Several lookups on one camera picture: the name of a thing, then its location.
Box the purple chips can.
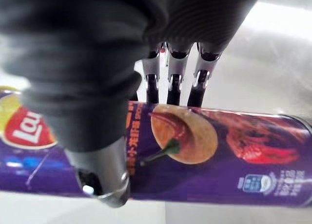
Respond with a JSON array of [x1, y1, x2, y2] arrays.
[[0, 86, 312, 208]]

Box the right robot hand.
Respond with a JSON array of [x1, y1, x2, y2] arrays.
[[0, 0, 263, 208]]

